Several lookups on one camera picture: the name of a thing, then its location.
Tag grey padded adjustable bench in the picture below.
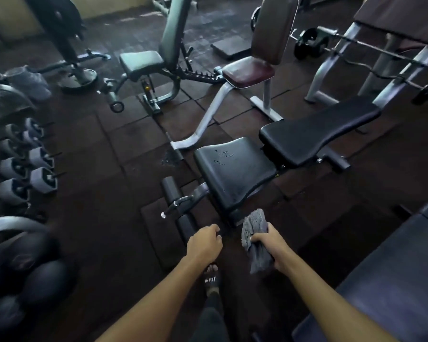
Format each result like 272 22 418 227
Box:
98 0 224 115

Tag maroon seat white frame bench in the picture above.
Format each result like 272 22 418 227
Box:
169 0 302 152

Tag plate loaded machine stand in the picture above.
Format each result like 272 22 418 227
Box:
23 0 112 94

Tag white frame preacher bench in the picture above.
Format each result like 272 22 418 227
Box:
304 0 428 108

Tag person's dark trouser leg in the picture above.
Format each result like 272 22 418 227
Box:
188 292 233 342

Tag person's right forearm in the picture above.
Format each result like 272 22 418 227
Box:
273 256 402 342

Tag black rubber floor pad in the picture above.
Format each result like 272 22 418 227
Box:
211 35 252 61

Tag row of grey dumbbells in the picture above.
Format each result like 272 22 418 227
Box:
0 117 63 207

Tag black adjustable weight bench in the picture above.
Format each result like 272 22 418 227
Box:
160 95 382 246

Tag barbell with black plate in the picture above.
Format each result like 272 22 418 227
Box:
289 26 428 74

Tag silver dumbbell rack rail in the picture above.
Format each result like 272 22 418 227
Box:
0 216 49 243

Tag clear plastic bag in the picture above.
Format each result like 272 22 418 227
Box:
4 65 53 102

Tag black sandal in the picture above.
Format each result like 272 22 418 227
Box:
203 265 222 297

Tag dark blue padded bench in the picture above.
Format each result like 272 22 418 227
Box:
292 193 428 342

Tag person's left hand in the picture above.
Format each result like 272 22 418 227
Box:
186 224 224 265

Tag chrome curl bar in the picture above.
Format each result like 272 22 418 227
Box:
323 48 428 104

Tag grey cleaning cloth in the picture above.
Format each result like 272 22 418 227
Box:
241 209 275 275

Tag person's left forearm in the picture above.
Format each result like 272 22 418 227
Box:
95 255 218 342

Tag black round weights pile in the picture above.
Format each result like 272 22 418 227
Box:
0 231 77 342

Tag person's right hand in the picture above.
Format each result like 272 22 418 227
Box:
250 232 294 273

